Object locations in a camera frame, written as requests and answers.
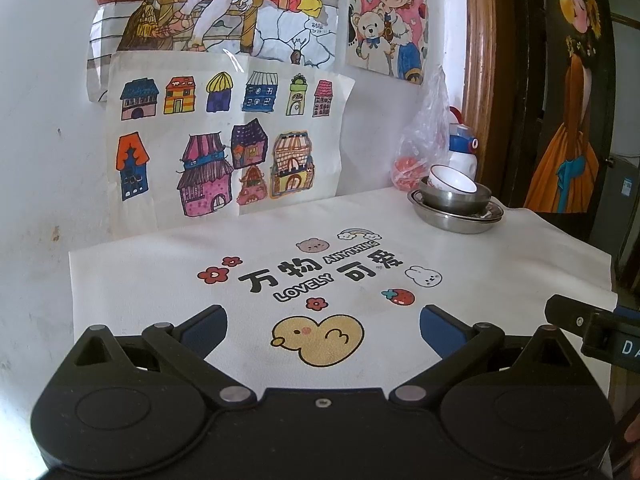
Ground deep stainless steel bowl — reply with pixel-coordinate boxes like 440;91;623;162
418;178;492;216

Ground white bowl red rim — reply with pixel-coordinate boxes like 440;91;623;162
427;165;477;195

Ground shallow stainless steel plate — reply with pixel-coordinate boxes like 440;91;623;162
407;190;504;235

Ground white printed table cloth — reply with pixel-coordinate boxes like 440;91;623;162
70;189;617;392

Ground white blue water bottle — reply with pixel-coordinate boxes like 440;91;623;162
447;106;480;180

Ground orange dress figure painting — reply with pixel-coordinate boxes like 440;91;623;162
524;0;615;214

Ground clear plastic bag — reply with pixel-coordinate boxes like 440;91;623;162
390;65;450;192

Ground houses drawing paper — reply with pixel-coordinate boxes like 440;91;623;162
105;51;355;238

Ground girl with dog drawing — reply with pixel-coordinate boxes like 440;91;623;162
345;0;428;84

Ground large coloured figure drawing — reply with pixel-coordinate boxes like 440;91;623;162
87;0;338;102

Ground brown wooden door frame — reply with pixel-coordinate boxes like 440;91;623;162
462;0;516;195

